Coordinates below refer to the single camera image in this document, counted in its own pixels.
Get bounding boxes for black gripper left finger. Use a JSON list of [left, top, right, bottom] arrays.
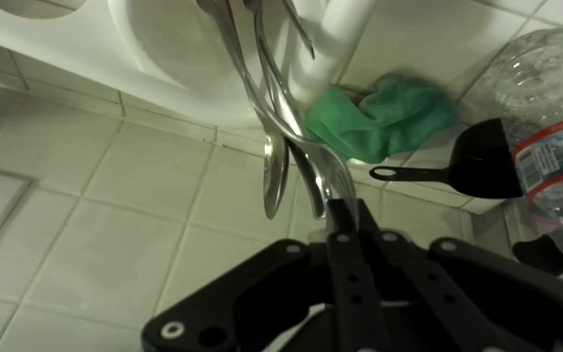
[[140, 198, 392, 352]]

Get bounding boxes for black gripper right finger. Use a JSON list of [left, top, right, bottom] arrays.
[[353, 202, 563, 352]]

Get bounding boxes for silver metal spoons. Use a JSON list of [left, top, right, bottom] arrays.
[[241, 0, 364, 228]]

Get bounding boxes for silver metal spoon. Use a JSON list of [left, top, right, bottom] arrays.
[[196, 0, 292, 222]]

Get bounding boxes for small black pan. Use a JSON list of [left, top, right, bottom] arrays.
[[368, 116, 527, 202]]

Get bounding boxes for green cloth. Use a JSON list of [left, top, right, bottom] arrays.
[[302, 73, 458, 167]]

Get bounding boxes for clear plastic water bottle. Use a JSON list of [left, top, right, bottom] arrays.
[[482, 28, 563, 292]]

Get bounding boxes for slim silver metal utensil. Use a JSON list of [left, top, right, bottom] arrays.
[[280, 0, 319, 63]]

